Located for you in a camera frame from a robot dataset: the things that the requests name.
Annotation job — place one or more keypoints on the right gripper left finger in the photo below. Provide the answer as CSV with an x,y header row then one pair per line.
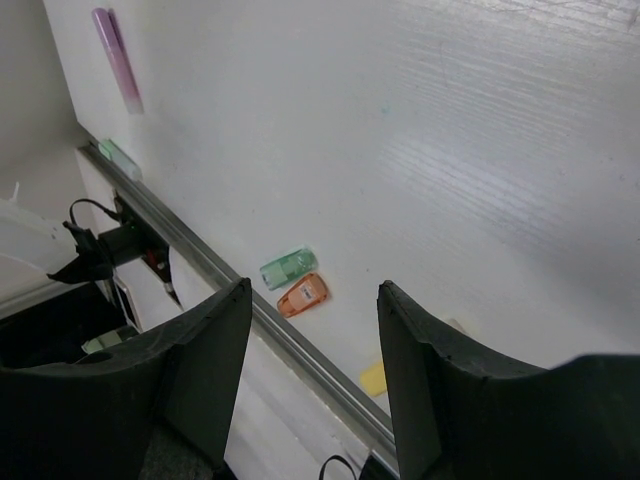
x,y
105,416

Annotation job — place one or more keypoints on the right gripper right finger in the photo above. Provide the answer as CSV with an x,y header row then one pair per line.
x,y
461,410

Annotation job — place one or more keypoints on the yellow pastel highlighter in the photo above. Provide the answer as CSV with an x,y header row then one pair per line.
x,y
373,379

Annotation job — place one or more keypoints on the green pastel long highlighter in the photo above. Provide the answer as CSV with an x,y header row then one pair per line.
x,y
119,158

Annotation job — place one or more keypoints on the pink pastel highlighter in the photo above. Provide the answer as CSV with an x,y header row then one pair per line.
x,y
112,41

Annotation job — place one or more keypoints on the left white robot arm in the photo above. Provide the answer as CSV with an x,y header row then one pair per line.
x,y
69,254

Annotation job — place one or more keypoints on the orange pastel short highlighter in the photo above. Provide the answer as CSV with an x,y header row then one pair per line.
x,y
308,292

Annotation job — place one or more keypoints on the green pastel short highlighter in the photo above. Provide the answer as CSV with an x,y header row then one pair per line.
x,y
288,267

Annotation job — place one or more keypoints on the aluminium table frame rails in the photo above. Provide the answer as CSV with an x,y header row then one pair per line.
x,y
292,413

